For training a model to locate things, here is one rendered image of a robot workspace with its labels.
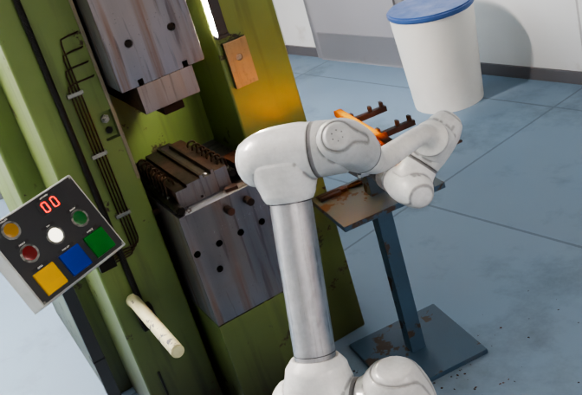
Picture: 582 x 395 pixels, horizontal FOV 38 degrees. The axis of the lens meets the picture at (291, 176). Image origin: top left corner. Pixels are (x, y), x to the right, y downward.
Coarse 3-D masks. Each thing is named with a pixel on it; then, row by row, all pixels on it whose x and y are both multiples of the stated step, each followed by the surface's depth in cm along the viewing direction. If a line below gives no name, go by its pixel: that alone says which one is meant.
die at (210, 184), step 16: (176, 144) 326; (160, 160) 315; (176, 160) 308; (208, 160) 302; (176, 176) 298; (192, 176) 294; (208, 176) 292; (224, 176) 295; (176, 192) 287; (192, 192) 290; (208, 192) 293
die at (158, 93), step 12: (180, 72) 278; (192, 72) 280; (144, 84) 273; (156, 84) 275; (168, 84) 277; (180, 84) 279; (192, 84) 281; (120, 96) 296; (132, 96) 282; (144, 96) 274; (156, 96) 276; (168, 96) 278; (180, 96) 280; (144, 108) 275; (156, 108) 277
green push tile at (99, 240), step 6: (102, 228) 264; (90, 234) 260; (96, 234) 262; (102, 234) 263; (84, 240) 259; (90, 240) 260; (96, 240) 261; (102, 240) 262; (108, 240) 263; (90, 246) 259; (96, 246) 260; (102, 246) 261; (108, 246) 262; (96, 252) 259; (102, 252) 260
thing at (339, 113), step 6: (336, 114) 310; (342, 114) 306; (348, 114) 305; (366, 126) 290; (372, 132) 285; (378, 132) 283; (378, 138) 278; (384, 138) 276; (390, 138) 275; (384, 144) 277
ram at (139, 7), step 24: (96, 0) 259; (120, 0) 262; (144, 0) 266; (168, 0) 270; (96, 24) 261; (120, 24) 264; (144, 24) 268; (168, 24) 272; (192, 24) 276; (96, 48) 274; (120, 48) 266; (144, 48) 270; (168, 48) 274; (192, 48) 277; (120, 72) 268; (144, 72) 272; (168, 72) 276
